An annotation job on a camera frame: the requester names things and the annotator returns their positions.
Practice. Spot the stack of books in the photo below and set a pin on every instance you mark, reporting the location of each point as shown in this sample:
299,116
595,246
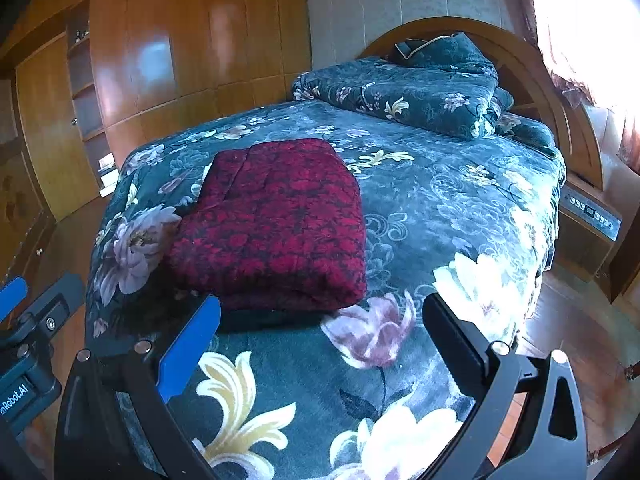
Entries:
107,175

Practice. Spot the dark green floral pillow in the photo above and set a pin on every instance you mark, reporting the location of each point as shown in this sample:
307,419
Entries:
530,132

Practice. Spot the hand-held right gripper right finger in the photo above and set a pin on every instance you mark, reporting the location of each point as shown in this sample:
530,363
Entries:
452,340

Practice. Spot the glossy wooden wardrobe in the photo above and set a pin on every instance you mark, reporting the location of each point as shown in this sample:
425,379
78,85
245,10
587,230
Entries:
200,45

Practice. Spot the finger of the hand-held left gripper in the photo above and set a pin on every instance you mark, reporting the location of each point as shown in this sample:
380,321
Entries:
11,296
57,302

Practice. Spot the folded dark green floral quilt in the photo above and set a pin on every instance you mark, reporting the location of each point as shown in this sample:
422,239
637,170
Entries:
415,85

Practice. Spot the dark green floral bedspread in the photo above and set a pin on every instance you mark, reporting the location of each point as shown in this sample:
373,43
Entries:
440,200

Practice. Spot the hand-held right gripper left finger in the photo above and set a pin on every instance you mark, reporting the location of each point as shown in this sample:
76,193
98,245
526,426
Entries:
190,345

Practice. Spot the arched wooden headboard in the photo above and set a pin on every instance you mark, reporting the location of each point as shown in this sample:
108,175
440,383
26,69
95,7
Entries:
550,85

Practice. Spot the grey bedside control panel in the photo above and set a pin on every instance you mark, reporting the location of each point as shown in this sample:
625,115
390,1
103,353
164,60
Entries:
592,215

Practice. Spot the red floral padded jacket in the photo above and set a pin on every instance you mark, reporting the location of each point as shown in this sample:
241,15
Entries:
280,220

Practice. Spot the open wooden shelf unit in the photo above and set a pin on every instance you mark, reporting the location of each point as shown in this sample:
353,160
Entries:
82,100

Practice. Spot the pink patterned curtain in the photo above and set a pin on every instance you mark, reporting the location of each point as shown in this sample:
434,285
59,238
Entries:
575,25

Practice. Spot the wooden cabinet door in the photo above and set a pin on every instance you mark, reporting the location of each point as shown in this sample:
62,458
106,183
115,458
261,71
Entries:
47,125

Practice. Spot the wooden bedside cabinet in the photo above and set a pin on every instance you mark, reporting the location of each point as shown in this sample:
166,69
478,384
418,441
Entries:
575,260

